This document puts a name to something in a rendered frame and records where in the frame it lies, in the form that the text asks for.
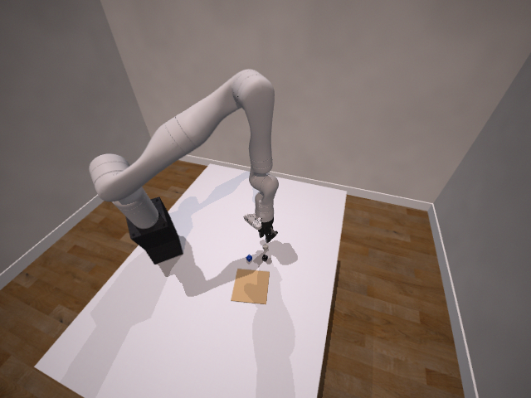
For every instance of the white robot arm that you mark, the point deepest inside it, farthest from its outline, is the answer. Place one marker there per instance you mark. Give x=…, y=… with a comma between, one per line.
x=184, y=133

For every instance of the tan flat mat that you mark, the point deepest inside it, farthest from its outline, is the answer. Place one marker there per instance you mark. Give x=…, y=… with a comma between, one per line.
x=251, y=286

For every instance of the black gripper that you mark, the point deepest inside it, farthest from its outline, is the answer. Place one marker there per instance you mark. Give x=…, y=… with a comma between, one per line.
x=267, y=230

